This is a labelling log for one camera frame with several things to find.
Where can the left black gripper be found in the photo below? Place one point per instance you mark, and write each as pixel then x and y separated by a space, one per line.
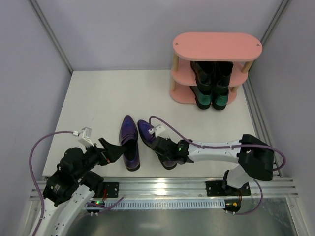
pixel 99 152

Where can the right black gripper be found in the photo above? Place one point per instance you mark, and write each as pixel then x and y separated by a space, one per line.
pixel 158 145

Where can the purple shoe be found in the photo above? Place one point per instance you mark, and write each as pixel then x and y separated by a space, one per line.
pixel 128 138
pixel 147 138

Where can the green metallic shoe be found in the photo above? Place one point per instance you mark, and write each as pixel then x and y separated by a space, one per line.
pixel 220 100
pixel 203 100

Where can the black glossy shoe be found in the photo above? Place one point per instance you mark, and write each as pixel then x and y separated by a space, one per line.
pixel 223 73
pixel 204 74

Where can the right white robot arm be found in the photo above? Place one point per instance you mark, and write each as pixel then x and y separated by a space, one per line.
pixel 254 159

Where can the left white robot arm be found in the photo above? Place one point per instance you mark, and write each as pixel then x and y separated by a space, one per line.
pixel 71 187

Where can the pink three-tier shoe shelf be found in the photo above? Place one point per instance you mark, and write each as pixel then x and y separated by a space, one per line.
pixel 239 48

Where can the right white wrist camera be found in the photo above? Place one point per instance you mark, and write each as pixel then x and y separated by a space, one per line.
pixel 158 130

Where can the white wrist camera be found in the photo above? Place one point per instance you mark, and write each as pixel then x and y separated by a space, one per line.
pixel 158 130
pixel 84 137

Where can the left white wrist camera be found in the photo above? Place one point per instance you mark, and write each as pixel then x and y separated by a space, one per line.
pixel 84 137

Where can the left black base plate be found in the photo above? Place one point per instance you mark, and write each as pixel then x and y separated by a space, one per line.
pixel 110 189

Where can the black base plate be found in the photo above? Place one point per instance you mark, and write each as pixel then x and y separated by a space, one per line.
pixel 217 188
pixel 110 189

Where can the aluminium mounting rail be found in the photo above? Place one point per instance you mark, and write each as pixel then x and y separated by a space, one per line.
pixel 194 187

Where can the slotted grey cable duct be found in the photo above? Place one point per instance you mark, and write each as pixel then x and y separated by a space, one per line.
pixel 156 204

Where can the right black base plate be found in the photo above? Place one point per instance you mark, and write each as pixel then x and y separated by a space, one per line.
pixel 217 188

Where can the left aluminium frame post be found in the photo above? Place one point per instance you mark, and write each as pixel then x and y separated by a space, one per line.
pixel 49 31

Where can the aluminium frame post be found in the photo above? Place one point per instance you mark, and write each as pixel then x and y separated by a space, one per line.
pixel 49 31
pixel 280 11

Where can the right aluminium frame post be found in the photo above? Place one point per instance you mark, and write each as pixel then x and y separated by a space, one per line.
pixel 280 11

